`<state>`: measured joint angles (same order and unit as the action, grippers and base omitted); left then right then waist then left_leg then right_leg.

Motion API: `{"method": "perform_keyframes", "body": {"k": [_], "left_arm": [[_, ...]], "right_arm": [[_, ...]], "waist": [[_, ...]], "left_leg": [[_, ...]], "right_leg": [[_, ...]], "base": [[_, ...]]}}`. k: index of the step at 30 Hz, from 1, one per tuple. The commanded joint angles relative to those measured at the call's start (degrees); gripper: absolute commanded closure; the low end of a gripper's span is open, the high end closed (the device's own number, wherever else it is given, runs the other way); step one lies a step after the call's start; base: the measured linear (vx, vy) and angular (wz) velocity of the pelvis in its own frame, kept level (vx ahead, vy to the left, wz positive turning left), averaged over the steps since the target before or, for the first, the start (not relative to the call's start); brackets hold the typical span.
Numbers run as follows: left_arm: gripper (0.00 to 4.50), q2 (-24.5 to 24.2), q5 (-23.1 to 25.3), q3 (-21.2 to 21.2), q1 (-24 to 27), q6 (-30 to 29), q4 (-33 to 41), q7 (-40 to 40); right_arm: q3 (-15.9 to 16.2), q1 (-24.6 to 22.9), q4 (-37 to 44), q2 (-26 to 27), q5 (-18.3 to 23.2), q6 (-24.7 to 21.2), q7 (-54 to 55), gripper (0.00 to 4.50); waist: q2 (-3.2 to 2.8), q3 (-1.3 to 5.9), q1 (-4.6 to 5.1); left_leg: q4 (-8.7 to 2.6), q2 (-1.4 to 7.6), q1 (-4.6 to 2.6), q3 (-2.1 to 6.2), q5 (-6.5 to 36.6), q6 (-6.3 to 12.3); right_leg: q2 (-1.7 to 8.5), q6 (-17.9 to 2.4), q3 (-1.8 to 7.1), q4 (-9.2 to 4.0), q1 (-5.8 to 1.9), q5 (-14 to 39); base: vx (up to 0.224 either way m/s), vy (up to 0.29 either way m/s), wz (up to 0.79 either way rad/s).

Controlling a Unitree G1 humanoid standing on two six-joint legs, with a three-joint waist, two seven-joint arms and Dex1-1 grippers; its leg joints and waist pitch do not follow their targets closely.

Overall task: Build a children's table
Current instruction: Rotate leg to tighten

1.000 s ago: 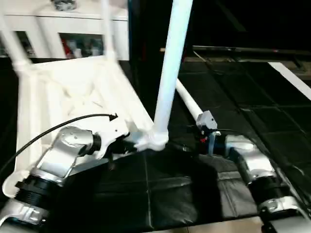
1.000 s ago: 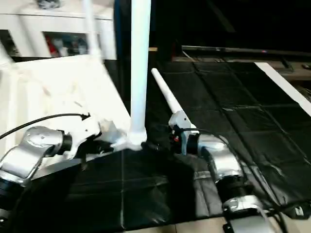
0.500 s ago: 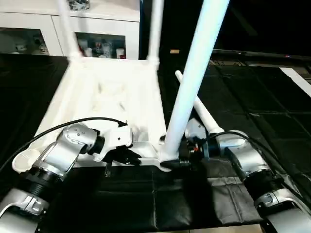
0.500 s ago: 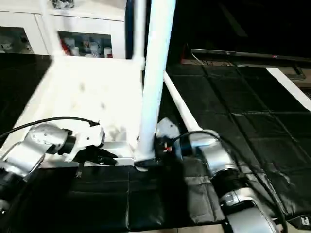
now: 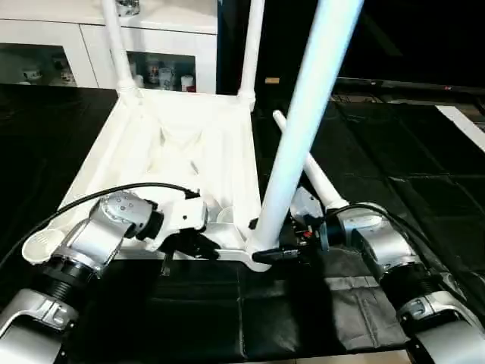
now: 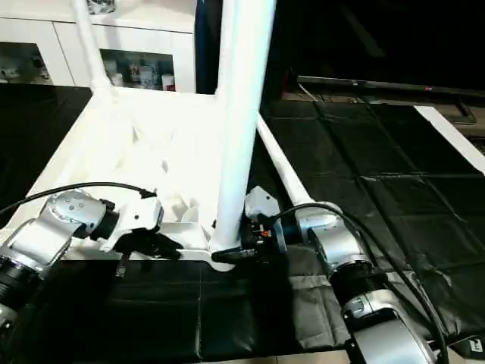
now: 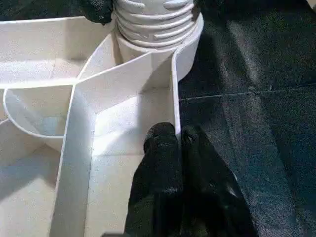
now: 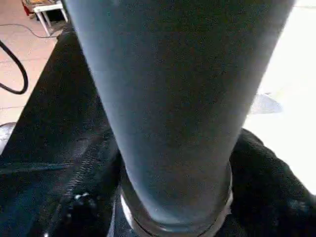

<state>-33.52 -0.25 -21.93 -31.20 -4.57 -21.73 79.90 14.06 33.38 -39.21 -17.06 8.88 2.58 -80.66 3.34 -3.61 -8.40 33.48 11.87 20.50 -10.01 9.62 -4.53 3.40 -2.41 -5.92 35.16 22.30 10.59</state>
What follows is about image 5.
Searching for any white plastic table top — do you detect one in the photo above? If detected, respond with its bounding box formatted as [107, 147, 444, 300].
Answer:
[21, 86, 275, 273]

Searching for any white plastic table leg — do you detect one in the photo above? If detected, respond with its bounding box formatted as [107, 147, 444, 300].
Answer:
[272, 109, 350, 212]
[236, 0, 267, 112]
[100, 0, 142, 105]
[246, 0, 365, 263]

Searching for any black mat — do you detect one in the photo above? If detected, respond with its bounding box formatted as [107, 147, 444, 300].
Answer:
[0, 82, 485, 363]

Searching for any black flat monitor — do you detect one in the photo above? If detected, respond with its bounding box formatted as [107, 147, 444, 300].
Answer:
[332, 75, 485, 97]

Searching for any white flat strip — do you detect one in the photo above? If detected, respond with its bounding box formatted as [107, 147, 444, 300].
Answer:
[435, 104, 485, 154]

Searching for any white glass-door cabinet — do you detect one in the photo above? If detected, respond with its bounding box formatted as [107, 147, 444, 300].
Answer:
[0, 0, 220, 96]

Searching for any black cabinet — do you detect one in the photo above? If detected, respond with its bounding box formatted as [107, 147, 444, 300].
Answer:
[217, 0, 485, 96]

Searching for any grey object on cabinet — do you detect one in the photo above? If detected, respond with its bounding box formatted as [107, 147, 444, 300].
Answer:
[114, 0, 142, 18]

